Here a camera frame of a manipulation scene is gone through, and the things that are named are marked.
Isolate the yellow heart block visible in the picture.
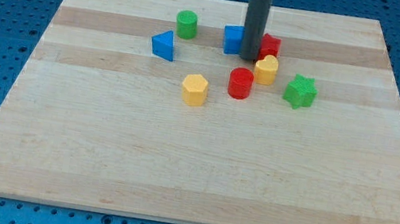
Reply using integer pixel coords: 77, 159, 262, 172
254, 55, 279, 86

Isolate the yellow hexagon block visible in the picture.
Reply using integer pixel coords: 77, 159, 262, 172
181, 74, 209, 106

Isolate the red cylinder block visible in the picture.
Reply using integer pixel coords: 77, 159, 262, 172
227, 68, 254, 100

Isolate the wooden board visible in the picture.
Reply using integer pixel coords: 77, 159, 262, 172
0, 0, 400, 224

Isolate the blue triangle block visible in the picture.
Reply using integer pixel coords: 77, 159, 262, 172
151, 30, 174, 62

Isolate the blue cube block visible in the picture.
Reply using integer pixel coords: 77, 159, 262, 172
223, 25, 245, 55

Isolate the green cylinder block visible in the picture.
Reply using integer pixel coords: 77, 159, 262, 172
176, 10, 198, 40

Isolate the red star block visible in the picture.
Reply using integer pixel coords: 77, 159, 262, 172
258, 33, 282, 60

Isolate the green star block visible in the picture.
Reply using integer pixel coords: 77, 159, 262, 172
282, 74, 318, 110

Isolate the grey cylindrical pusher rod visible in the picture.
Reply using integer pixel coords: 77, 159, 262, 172
239, 0, 273, 61

